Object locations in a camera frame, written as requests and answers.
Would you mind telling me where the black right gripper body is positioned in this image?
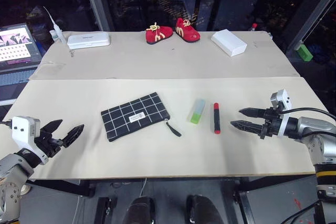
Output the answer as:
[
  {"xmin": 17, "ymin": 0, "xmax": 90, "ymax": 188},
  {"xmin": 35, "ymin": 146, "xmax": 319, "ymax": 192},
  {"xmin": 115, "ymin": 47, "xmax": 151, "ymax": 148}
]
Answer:
[{"xmin": 258, "ymin": 107, "xmax": 281, "ymax": 141}]

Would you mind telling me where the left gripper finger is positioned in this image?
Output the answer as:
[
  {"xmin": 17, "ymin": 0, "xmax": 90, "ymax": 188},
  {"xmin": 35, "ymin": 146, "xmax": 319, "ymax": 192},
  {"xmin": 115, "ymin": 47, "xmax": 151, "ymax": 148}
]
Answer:
[
  {"xmin": 41, "ymin": 119, "xmax": 64, "ymax": 138},
  {"xmin": 61, "ymin": 124, "xmax": 85, "ymax": 148}
]

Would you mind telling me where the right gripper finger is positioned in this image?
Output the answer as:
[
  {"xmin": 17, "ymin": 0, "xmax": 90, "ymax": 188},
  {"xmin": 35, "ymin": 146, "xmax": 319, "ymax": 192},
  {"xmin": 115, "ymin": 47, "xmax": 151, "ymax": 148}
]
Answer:
[
  {"xmin": 230, "ymin": 120, "xmax": 264, "ymax": 136},
  {"xmin": 238, "ymin": 107, "xmax": 266, "ymax": 119}
]

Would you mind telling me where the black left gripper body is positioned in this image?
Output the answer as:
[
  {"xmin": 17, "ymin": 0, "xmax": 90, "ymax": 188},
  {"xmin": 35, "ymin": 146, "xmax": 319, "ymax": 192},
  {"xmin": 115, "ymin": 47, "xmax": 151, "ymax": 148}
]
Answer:
[{"xmin": 34, "ymin": 129, "xmax": 65, "ymax": 158}]

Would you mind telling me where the green translucent eraser case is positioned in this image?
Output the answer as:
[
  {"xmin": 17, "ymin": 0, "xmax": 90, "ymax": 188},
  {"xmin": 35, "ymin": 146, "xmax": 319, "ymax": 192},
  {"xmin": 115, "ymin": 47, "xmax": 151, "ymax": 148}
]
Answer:
[{"xmin": 190, "ymin": 98, "xmax": 206, "ymax": 125}]

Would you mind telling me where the black grid pencil pouch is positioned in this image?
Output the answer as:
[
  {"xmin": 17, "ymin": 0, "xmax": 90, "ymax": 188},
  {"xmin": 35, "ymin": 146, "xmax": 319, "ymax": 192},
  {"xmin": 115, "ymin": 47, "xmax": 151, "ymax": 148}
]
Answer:
[{"xmin": 100, "ymin": 92, "xmax": 183, "ymax": 143}]

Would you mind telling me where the laptop with colourful screen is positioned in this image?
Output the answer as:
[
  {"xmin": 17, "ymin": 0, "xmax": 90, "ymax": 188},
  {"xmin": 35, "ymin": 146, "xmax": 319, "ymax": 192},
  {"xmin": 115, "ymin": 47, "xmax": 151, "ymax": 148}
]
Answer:
[{"xmin": 0, "ymin": 23, "xmax": 43, "ymax": 102}]

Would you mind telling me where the white flat hard case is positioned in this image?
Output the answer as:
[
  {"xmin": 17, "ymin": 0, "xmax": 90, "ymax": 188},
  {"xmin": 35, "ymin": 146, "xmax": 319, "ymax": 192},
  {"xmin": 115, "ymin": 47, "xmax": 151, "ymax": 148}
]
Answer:
[{"xmin": 67, "ymin": 31, "xmax": 111, "ymax": 50}]

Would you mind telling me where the red and black marker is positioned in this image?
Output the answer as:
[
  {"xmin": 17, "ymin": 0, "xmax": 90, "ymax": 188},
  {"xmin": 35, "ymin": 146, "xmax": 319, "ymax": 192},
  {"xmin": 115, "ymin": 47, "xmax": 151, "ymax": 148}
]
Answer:
[{"xmin": 213, "ymin": 102, "xmax": 222, "ymax": 135}]

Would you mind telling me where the white rectangular box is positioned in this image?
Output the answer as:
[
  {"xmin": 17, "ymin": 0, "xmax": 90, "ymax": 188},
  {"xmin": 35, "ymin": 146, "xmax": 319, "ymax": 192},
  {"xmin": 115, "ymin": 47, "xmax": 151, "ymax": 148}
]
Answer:
[{"xmin": 211, "ymin": 29, "xmax": 248, "ymax": 58}]

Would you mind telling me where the green block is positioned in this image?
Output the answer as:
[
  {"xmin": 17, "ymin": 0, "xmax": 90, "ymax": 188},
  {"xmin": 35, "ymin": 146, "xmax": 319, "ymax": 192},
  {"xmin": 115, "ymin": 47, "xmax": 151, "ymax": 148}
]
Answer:
[{"xmin": 293, "ymin": 40, "xmax": 314, "ymax": 62}]

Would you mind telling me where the white nozzle squeeze bottle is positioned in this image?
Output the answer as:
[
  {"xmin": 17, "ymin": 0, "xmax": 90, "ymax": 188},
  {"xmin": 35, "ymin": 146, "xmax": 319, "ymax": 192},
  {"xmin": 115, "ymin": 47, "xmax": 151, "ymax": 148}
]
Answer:
[{"xmin": 43, "ymin": 6, "xmax": 68, "ymax": 44}]

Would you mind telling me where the dark rounded shape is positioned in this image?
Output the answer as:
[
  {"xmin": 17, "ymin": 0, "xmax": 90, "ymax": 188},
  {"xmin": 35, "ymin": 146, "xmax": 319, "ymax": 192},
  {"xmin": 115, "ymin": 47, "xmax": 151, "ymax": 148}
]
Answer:
[{"xmin": 122, "ymin": 196, "xmax": 156, "ymax": 224}]

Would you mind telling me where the red shoe with yellow laces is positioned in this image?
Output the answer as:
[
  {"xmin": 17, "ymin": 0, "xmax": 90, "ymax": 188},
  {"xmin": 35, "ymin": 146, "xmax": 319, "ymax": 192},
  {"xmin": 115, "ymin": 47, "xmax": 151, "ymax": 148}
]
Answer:
[
  {"xmin": 145, "ymin": 23, "xmax": 175, "ymax": 45},
  {"xmin": 175, "ymin": 17, "xmax": 201, "ymax": 44}
]

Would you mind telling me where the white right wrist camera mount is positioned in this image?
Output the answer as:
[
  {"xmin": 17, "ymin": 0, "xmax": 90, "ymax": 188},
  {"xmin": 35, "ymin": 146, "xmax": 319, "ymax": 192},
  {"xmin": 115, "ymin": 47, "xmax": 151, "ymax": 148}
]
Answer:
[{"xmin": 270, "ymin": 89, "xmax": 293, "ymax": 138}]

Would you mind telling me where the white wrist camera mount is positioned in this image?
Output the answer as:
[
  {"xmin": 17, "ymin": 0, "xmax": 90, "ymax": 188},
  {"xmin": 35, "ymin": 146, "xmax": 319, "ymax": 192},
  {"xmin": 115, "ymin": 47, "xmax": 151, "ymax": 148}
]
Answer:
[
  {"xmin": 12, "ymin": 115, "xmax": 49, "ymax": 166},
  {"xmin": 270, "ymin": 89, "xmax": 293, "ymax": 138}
]

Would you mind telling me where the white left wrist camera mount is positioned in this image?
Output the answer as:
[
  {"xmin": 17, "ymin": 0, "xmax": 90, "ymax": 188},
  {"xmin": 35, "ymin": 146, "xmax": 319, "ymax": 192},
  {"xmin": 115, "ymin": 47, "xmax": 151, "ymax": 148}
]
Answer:
[{"xmin": 12, "ymin": 115, "xmax": 49, "ymax": 166}]

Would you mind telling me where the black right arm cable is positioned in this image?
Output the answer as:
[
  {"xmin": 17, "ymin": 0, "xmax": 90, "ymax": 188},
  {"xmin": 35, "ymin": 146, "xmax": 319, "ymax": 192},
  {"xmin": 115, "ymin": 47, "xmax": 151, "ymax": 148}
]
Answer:
[{"xmin": 277, "ymin": 106, "xmax": 336, "ymax": 120}]

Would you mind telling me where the black metal table frame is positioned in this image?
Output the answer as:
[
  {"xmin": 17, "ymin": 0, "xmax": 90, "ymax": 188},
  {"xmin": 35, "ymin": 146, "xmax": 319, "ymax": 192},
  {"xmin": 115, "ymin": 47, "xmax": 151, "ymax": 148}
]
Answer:
[{"xmin": 26, "ymin": 177, "xmax": 319, "ymax": 204}]

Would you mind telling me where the white hanging cable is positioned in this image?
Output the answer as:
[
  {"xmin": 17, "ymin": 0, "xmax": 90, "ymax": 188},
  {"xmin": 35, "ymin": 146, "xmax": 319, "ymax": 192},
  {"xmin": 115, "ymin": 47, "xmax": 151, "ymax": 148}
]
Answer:
[{"xmin": 140, "ymin": 178, "xmax": 148, "ymax": 198}]

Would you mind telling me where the aluminium frame post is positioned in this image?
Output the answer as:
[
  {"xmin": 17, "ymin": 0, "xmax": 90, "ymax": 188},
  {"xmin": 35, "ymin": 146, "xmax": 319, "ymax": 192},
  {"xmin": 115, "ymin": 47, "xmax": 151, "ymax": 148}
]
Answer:
[{"xmin": 80, "ymin": 0, "xmax": 111, "ymax": 33}]

